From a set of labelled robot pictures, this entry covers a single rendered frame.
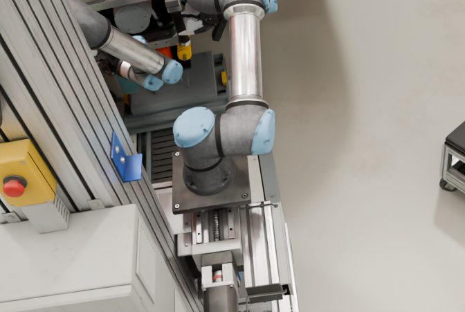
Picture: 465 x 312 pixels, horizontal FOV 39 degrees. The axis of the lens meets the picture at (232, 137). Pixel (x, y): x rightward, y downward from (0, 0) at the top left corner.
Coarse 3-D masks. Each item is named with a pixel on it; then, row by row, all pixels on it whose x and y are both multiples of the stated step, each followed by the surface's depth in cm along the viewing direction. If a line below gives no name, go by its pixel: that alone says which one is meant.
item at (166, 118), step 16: (224, 64) 314; (224, 80) 305; (128, 96) 312; (224, 96) 300; (128, 112) 304; (160, 112) 303; (176, 112) 302; (224, 112) 299; (128, 128) 302; (144, 128) 302; (160, 128) 303
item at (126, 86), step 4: (116, 76) 259; (116, 80) 263; (120, 80) 260; (124, 80) 260; (128, 80) 260; (120, 84) 262; (124, 84) 262; (128, 84) 262; (132, 84) 263; (136, 84) 264; (120, 88) 264; (124, 88) 263; (128, 88) 263; (132, 88) 264; (136, 88) 265; (124, 92) 265; (128, 92) 264; (132, 92) 265
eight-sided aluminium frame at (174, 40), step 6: (186, 18) 256; (192, 18) 256; (186, 24) 258; (168, 30) 266; (174, 30) 264; (144, 36) 266; (150, 36) 266; (156, 36) 266; (162, 36) 266; (168, 36) 263; (174, 36) 262; (150, 42) 263; (156, 42) 263; (162, 42) 263; (168, 42) 263; (174, 42) 264; (156, 48) 266
